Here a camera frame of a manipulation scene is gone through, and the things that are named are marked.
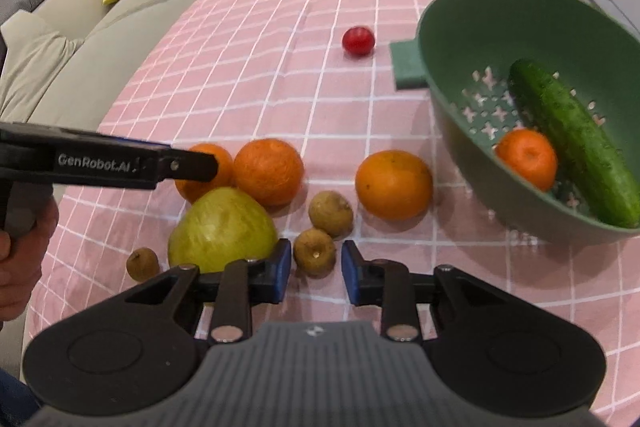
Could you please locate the pink checked tablecloth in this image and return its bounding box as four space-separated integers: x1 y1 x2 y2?
24 0 640 427

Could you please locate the red cherry tomato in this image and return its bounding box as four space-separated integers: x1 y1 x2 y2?
342 26 375 56

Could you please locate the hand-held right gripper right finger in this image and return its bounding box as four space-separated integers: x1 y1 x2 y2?
341 240 508 344

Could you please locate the green cucumber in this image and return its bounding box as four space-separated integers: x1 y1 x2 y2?
507 59 640 229

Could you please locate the person's left hand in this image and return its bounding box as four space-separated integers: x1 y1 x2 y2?
0 196 60 323

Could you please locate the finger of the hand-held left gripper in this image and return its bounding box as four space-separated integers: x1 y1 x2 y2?
145 149 221 190

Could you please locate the small brown longan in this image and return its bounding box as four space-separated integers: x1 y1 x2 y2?
126 247 161 283
308 190 354 238
293 228 337 279

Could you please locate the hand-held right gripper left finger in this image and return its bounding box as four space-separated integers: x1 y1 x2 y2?
122 239 293 344

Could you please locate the green pear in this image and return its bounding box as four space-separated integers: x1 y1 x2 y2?
167 187 279 275

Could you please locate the beige sofa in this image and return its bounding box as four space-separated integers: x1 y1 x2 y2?
0 0 301 375

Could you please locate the green colander bowl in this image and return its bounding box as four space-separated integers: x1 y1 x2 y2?
390 0 640 245

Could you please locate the orange mandarin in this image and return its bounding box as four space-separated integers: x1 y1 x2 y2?
495 128 559 192
233 138 305 208
175 143 236 204
355 150 434 222

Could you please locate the person's leg in jeans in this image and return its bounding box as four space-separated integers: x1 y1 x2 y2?
0 369 43 427

